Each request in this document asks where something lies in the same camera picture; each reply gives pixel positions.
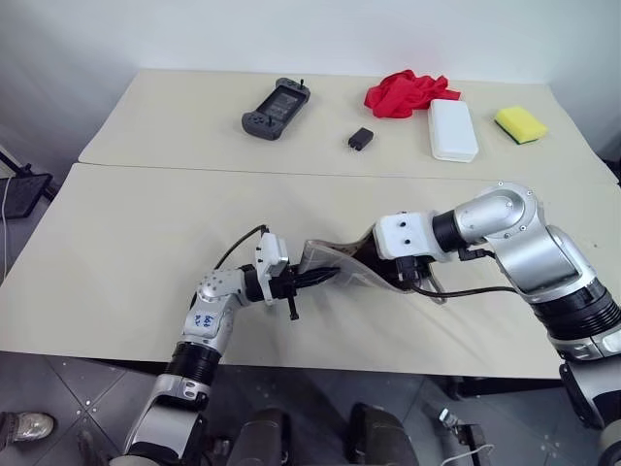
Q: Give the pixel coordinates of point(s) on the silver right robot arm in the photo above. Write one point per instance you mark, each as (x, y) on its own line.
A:
(543, 252)

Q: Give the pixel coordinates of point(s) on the dark rounded shape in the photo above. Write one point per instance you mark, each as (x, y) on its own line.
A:
(262, 439)
(381, 437)

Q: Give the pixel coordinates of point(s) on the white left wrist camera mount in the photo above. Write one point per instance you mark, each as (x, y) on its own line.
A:
(272, 257)

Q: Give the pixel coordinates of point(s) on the red cloth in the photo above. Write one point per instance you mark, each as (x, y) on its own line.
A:
(402, 97)

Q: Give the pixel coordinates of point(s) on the grey shoe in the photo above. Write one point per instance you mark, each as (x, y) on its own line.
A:
(26, 426)

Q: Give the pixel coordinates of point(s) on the grey handheld game controller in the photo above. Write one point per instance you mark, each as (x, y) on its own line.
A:
(276, 109)

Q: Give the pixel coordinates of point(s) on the black floor device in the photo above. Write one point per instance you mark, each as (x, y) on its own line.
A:
(466, 437)

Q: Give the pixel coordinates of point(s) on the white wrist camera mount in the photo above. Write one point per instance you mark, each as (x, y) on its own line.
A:
(405, 235)
(272, 257)

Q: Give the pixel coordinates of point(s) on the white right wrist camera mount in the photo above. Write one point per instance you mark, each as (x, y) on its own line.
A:
(405, 235)

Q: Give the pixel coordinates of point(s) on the yellow green sponge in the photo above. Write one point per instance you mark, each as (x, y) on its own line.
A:
(520, 122)

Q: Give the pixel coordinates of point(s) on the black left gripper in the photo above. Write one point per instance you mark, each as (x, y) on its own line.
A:
(282, 287)

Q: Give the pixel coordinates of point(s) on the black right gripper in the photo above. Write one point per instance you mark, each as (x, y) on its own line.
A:
(407, 272)

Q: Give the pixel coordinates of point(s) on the black floor stand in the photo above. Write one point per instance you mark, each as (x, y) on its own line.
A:
(24, 194)

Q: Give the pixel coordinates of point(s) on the small black box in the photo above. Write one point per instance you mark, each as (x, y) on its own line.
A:
(361, 139)

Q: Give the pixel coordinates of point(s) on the white rectangular box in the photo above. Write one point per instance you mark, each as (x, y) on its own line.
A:
(452, 131)

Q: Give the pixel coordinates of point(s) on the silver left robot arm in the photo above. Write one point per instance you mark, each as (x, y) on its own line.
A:
(204, 320)

